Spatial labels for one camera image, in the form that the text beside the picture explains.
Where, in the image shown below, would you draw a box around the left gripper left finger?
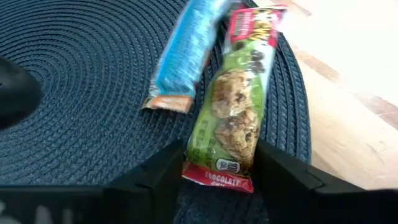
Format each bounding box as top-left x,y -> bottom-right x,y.
104,139 -> 185,224

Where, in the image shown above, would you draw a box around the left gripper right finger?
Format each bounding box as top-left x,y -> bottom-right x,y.
254,139 -> 330,224

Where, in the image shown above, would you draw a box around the red-ended chocolate chip granola bar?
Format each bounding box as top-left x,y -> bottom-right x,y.
182,5 -> 289,194

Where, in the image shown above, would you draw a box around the blue wrapper granola bar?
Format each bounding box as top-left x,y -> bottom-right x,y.
142,0 -> 233,114

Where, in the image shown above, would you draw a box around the round dark blue woven mat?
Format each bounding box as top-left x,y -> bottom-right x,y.
0,0 -> 312,224

